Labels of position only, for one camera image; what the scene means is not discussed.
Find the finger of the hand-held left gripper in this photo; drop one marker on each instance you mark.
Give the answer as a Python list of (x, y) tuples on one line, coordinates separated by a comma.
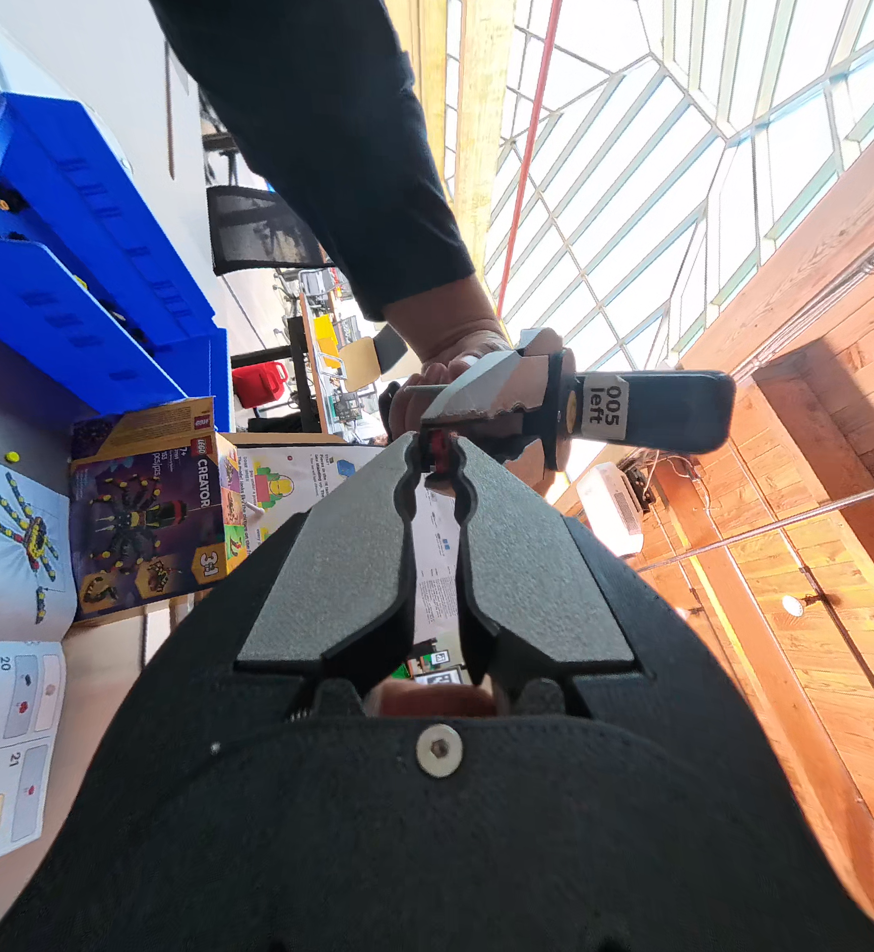
[(489, 383), (530, 454)]

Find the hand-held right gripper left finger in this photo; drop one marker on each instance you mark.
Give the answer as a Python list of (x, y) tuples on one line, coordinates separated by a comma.
[(325, 580)]

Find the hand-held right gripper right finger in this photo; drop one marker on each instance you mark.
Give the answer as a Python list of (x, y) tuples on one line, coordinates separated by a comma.
[(541, 587)]

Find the small red lego piece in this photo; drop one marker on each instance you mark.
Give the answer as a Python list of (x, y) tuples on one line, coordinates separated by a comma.
[(438, 448)]

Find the person's left forearm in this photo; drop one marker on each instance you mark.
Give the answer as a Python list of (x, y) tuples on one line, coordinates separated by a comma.
[(318, 111)]

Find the purple lego set box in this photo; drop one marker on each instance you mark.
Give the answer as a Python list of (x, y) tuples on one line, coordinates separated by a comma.
[(147, 520)]

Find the lego instruction booklet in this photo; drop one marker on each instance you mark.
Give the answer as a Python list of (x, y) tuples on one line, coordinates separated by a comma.
[(5, 535)]

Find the person's left hand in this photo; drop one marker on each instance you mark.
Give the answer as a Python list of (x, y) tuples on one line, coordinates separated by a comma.
[(441, 368)]

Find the white projector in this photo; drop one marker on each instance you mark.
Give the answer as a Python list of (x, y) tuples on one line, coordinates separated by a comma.
[(609, 509)]

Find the white printed leaflet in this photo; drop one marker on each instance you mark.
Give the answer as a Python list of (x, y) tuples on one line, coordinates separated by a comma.
[(288, 476)]

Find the yellow chair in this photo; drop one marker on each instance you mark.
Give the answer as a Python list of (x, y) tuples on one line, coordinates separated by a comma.
[(348, 357)]

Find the metal rod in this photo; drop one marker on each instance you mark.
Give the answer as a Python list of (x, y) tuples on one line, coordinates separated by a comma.
[(779, 524)]

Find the red canister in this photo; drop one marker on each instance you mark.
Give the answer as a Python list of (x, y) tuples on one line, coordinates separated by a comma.
[(258, 384)]

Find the red pipe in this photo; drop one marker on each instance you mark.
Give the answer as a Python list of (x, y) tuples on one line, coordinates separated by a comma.
[(530, 149)]

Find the wooden roof beam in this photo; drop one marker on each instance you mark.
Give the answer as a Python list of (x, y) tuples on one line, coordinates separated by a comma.
[(481, 111)]

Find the black mesh office chair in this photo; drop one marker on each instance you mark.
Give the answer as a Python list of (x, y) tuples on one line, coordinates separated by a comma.
[(258, 230)]

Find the blue plastic storage bin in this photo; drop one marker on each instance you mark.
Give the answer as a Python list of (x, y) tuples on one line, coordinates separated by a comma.
[(57, 327), (109, 216)]

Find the round wall lamp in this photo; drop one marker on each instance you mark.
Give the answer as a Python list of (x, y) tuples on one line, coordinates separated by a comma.
[(792, 605)]

